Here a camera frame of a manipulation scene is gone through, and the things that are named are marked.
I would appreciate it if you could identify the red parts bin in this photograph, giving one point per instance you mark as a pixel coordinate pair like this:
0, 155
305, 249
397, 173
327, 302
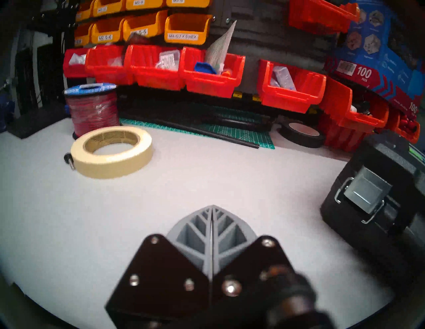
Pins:
368, 119
398, 121
318, 16
338, 136
106, 74
156, 79
212, 86
74, 71
289, 99

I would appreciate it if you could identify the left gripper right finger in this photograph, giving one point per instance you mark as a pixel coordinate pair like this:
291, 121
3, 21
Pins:
239, 262

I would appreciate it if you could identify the black metal stand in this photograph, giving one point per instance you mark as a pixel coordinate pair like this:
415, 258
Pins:
36, 122

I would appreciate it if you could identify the cream masking tape roll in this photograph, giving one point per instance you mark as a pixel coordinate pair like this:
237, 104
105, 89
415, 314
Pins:
83, 162

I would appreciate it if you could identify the black plastic tool box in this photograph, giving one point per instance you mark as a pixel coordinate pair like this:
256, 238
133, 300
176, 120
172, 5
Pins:
391, 258

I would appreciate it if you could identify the black tape roll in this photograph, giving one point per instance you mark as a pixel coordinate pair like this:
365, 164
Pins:
285, 134

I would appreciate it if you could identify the small black screw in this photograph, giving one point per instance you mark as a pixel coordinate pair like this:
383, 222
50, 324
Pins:
69, 161

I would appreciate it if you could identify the small blue plastic item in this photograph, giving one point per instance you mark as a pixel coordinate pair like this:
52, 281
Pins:
204, 68

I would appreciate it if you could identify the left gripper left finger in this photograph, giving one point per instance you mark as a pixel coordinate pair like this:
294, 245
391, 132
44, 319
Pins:
172, 282

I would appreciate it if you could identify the blue cleaning cloths box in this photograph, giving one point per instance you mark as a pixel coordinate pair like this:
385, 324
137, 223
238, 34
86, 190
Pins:
391, 66

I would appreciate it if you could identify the small blue bench vise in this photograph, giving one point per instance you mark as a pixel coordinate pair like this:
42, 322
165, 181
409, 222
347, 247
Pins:
5, 111

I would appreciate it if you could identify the green cutting mat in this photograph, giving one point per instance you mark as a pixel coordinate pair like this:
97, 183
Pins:
245, 136

